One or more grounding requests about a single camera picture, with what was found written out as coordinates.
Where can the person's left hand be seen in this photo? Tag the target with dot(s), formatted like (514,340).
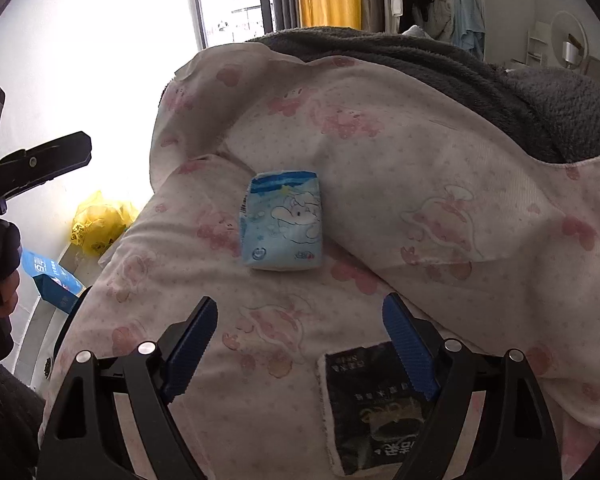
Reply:
(5,295)

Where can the yellow plastic bag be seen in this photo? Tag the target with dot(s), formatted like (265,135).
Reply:
(100,225)

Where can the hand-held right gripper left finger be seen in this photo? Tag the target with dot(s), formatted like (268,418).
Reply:
(192,355)

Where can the person's grey fuzzy leg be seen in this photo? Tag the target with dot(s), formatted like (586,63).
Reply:
(5,420)

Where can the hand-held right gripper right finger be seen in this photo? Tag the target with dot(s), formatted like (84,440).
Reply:
(407,345)

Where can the black balcony door frame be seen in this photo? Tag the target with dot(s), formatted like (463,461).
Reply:
(198,10)

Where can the blue printed bag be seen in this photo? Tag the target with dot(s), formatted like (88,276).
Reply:
(50,275)

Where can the light blue hanging shirt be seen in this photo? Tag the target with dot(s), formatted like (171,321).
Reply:
(467,15)

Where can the black packet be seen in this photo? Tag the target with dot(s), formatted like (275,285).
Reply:
(360,410)

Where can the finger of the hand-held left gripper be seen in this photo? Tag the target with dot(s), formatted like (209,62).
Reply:
(45,160)

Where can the blue tissue pack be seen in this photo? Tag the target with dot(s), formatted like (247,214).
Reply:
(280,220)

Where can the grey fluffy blanket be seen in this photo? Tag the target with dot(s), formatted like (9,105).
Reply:
(430,60)

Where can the pink printed blanket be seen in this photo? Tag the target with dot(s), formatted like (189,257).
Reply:
(430,185)

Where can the white shelf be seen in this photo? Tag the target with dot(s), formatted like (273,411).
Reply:
(537,42)

